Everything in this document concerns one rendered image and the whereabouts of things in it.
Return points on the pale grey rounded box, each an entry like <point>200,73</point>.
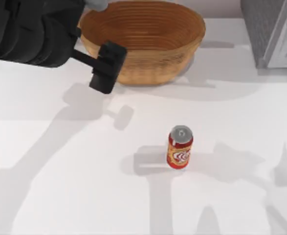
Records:
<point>96,5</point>

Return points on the brown woven basket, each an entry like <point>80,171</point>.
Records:
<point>148,39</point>

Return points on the red and yellow can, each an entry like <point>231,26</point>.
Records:
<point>180,151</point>

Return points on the grey cabinet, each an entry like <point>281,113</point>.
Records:
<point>263,27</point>

